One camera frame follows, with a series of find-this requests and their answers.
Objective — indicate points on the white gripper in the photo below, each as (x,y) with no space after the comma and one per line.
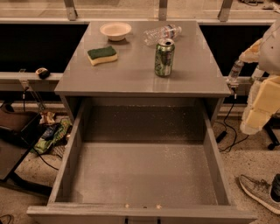
(270,57)

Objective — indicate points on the clear plastic water bottle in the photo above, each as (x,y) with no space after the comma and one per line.
(152,36)

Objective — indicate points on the green soda can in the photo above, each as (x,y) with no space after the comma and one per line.
(164,57)

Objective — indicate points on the white paper bowl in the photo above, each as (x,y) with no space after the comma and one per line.
(115,31)

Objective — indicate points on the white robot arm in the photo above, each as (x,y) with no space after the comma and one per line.
(269,57)

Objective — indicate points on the green and yellow sponge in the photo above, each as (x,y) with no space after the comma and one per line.
(102,55)

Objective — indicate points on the green snack bag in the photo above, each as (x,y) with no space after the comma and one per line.
(52,136)

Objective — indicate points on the open grey top drawer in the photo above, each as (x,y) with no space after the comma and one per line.
(141,164)

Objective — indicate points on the dark brown chair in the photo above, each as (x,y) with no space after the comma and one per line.
(19,132)

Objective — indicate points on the yellow black tape measure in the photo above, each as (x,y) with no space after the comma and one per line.
(42,73)

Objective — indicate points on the grey sneaker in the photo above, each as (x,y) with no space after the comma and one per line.
(259,190)

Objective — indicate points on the grey cabinet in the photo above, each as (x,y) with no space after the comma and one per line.
(195,72)

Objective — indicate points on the black chair base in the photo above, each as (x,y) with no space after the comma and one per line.
(273,123)

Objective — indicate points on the crumpled white wrapper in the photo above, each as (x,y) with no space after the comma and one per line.
(47,118)

